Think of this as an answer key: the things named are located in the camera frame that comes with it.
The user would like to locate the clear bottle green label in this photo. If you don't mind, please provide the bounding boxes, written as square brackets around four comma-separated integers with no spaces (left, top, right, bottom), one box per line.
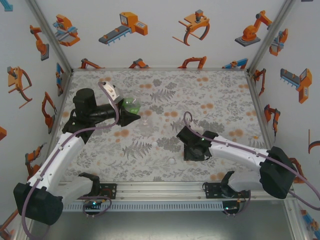
[121,89,142,115]

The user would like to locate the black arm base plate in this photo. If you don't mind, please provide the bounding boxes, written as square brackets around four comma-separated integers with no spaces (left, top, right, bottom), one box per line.
[98,183,118,200]
[202,181,226,200]

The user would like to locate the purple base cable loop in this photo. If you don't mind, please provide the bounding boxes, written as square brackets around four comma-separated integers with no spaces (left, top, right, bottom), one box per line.
[82,195,113,219]
[223,189,252,218]

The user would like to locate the floral patterned table mat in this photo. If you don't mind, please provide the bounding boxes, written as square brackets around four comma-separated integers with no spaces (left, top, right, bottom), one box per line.
[52,69,280,183]

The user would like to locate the white slotted cable duct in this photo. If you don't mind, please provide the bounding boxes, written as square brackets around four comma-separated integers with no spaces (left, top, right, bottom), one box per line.
[62,201,225,212]

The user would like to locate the aluminium frame rail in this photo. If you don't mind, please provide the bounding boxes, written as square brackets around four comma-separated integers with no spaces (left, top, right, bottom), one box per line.
[48,69,75,145]
[246,71,272,148]
[71,67,250,73]

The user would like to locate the aluminium frame post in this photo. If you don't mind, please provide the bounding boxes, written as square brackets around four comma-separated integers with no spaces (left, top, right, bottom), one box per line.
[247,0,300,73]
[283,199,310,240]
[24,0,75,73]
[13,223,35,240]

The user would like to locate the wide aluminium mounting rail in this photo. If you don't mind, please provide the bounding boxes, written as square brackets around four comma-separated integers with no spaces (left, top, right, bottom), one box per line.
[56,181,294,202]

